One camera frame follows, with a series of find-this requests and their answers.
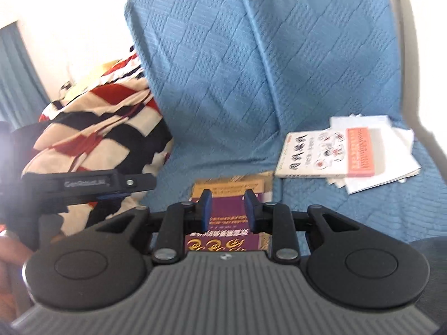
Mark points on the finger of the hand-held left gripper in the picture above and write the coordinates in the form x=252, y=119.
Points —
x=87, y=183

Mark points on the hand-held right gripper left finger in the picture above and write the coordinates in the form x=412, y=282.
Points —
x=206, y=209

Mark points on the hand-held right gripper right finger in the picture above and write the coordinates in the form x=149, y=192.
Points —
x=249, y=213

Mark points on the purple book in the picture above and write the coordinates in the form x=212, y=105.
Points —
x=227, y=213

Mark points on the beige painting-cover book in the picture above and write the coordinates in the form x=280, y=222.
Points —
x=230, y=181

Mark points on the white cartoon-cover book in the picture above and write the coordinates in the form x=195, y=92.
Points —
x=314, y=153

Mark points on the white paper sheet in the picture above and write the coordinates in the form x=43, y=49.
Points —
x=394, y=160
x=349, y=120

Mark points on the person's left hand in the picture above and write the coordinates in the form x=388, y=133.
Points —
x=12, y=254

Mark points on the red black striped blanket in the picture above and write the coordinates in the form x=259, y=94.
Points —
x=104, y=129

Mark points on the yellow pillow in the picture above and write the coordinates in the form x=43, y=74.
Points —
x=90, y=80

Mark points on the teal curtain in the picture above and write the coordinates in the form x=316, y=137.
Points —
x=17, y=76

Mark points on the blue textured sofa cover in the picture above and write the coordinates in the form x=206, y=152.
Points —
x=244, y=76

